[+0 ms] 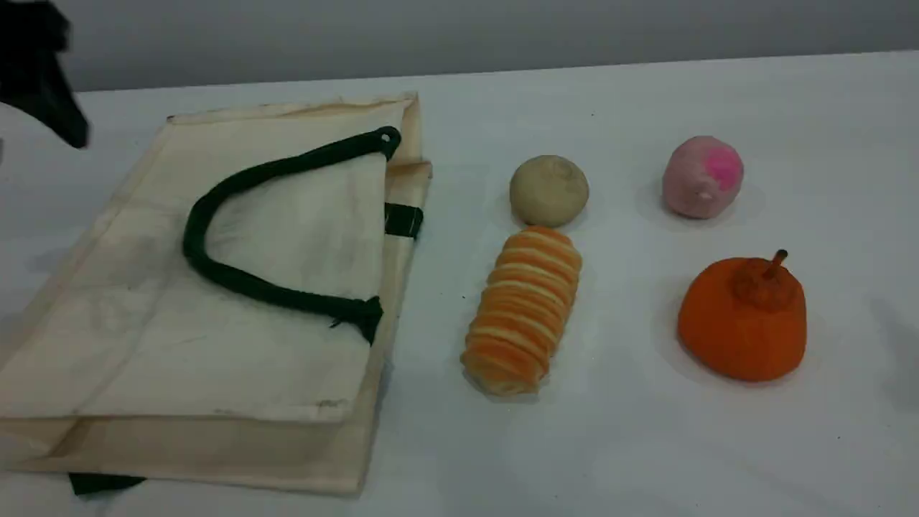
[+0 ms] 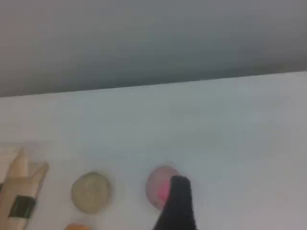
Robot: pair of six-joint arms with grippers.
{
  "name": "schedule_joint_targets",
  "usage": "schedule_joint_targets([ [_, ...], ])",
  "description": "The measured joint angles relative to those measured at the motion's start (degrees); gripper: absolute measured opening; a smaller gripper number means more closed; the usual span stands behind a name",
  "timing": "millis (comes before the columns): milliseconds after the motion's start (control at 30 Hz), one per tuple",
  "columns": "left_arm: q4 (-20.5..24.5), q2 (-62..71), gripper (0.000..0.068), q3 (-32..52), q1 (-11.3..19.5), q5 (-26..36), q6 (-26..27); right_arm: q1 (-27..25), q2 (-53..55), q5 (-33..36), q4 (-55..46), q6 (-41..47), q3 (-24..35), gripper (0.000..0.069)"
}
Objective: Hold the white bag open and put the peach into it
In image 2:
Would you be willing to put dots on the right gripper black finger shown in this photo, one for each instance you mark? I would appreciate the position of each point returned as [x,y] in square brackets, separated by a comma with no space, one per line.
[177,206]

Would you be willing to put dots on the round beige bun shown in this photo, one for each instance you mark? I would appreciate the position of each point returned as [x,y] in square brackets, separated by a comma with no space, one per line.
[91,191]

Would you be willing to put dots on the striped orange bread roll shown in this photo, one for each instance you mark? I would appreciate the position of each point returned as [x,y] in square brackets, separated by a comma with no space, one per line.
[78,227]

